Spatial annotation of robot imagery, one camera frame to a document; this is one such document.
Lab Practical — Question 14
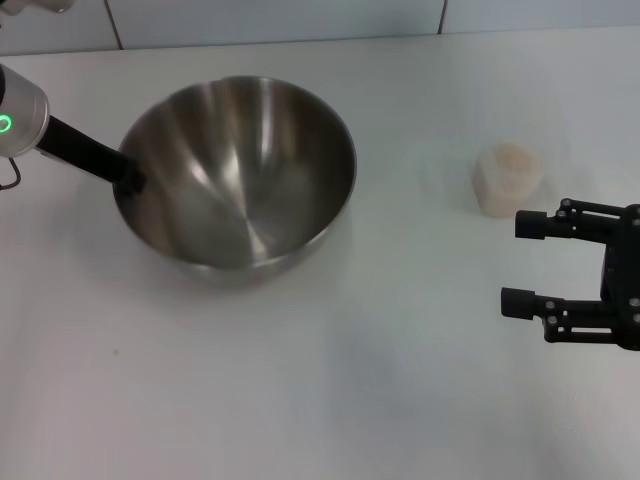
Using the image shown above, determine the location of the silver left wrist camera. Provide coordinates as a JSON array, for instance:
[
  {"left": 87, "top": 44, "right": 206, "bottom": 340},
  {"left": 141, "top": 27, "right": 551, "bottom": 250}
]
[{"left": 0, "top": 0, "right": 72, "bottom": 14}]

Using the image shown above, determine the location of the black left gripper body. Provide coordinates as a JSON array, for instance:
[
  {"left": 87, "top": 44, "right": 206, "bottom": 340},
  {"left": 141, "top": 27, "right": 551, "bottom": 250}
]
[{"left": 35, "top": 114, "right": 133, "bottom": 190}]

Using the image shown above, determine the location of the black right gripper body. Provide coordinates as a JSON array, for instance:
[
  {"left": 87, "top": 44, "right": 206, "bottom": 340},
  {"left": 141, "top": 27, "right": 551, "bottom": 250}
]
[{"left": 598, "top": 202, "right": 640, "bottom": 351}]

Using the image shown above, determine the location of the stainless steel bowl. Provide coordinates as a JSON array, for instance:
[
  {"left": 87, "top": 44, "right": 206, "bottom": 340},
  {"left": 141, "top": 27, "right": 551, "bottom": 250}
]
[{"left": 112, "top": 74, "right": 359, "bottom": 289}]

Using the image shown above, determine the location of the left arm cable with connector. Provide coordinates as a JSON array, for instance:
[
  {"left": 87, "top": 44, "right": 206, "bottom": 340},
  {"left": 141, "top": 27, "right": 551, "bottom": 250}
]
[{"left": 0, "top": 157, "right": 22, "bottom": 191}]

